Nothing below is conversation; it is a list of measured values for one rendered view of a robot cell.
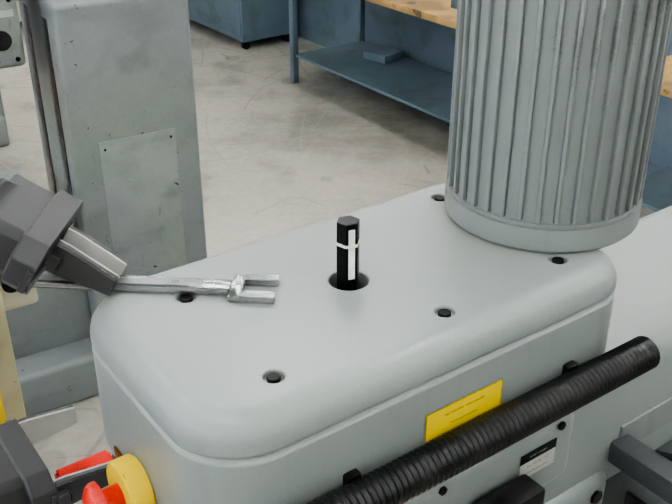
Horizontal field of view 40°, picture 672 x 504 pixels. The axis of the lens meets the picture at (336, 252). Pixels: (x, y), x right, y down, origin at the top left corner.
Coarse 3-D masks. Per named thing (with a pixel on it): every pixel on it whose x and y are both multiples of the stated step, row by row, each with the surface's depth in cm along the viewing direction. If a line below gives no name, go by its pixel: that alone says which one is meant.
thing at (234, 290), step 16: (48, 272) 84; (64, 288) 83; (80, 288) 83; (128, 288) 82; (144, 288) 82; (160, 288) 82; (176, 288) 82; (192, 288) 82; (208, 288) 82; (224, 288) 82; (240, 288) 82
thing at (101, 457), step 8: (88, 456) 90; (96, 456) 90; (104, 456) 90; (112, 456) 91; (72, 464) 89; (80, 464) 89; (88, 464) 89; (96, 464) 89; (56, 472) 89; (64, 472) 88; (72, 472) 88
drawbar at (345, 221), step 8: (344, 216) 82; (352, 216) 82; (344, 224) 81; (352, 224) 81; (344, 232) 81; (344, 240) 81; (344, 256) 82; (344, 264) 83; (344, 272) 83; (344, 280) 83; (352, 280) 84; (344, 288) 84; (352, 288) 84
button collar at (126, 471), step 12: (132, 456) 78; (108, 468) 79; (120, 468) 77; (132, 468) 77; (108, 480) 80; (120, 480) 77; (132, 480) 76; (144, 480) 77; (132, 492) 76; (144, 492) 76
